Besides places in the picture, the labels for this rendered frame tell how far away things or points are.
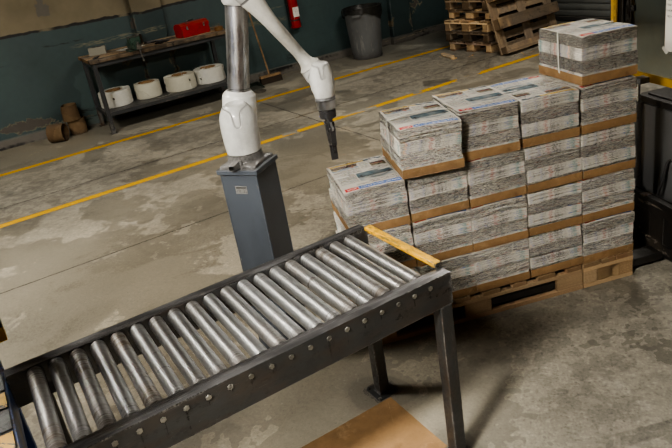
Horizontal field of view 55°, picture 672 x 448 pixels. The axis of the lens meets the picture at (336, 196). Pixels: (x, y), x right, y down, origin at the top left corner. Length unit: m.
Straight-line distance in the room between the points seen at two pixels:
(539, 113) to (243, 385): 1.87
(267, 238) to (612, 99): 1.71
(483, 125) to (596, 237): 0.91
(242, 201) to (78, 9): 6.35
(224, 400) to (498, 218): 1.73
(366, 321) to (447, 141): 1.11
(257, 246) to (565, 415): 1.47
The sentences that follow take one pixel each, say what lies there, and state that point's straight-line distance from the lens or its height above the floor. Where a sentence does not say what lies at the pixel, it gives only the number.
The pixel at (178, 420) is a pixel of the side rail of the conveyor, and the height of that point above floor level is 0.75.
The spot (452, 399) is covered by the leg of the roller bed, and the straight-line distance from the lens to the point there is 2.47.
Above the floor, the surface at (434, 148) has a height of 0.95.
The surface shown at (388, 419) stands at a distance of 2.86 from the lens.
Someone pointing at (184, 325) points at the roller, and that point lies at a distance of 2.20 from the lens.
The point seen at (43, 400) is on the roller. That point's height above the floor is 0.80.
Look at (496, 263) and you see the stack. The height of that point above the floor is 0.28.
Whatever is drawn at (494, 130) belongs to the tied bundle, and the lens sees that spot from 3.03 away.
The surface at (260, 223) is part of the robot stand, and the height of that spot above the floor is 0.74.
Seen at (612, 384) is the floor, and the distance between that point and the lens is 3.02.
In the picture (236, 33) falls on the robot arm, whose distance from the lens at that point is 2.96.
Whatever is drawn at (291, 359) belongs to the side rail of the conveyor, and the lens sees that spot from 1.96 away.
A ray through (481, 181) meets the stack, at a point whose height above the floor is 0.72.
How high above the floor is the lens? 1.90
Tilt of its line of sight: 22 degrees down
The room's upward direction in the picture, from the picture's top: 9 degrees counter-clockwise
